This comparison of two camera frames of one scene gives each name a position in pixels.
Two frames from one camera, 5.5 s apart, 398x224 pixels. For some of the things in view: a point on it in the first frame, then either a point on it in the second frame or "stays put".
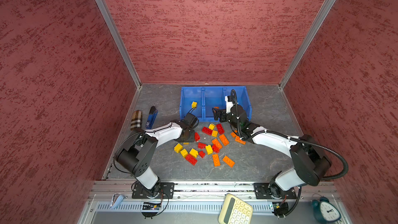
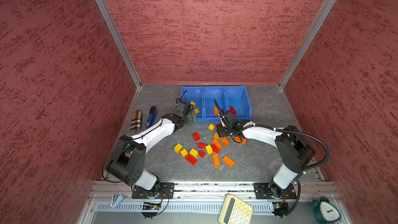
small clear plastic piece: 116,199 stays put
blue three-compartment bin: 200,100 stays put
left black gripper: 191,139 -> 190,119
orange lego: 216,143 stays put
